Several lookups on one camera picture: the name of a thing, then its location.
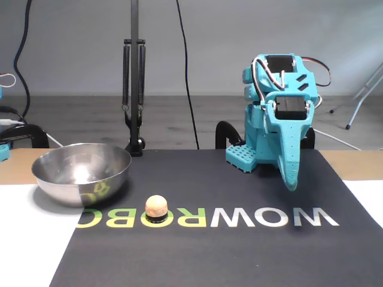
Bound metal bowl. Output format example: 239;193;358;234
31;142;132;209

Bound cork ball with black base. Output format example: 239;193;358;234
145;194;168;224

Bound black mat with WOWROBO print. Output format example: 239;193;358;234
48;148;383;287

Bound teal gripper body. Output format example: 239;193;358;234
263;93;315;120

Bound white folding stand legs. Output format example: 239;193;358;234
329;61;383;130

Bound red white wire loop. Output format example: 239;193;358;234
0;73;17;88

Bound black table clamp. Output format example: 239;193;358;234
300;127;315;149
0;124;50;149
215;120;247;150

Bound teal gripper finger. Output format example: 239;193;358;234
263;102;315;192
264;127;287;188

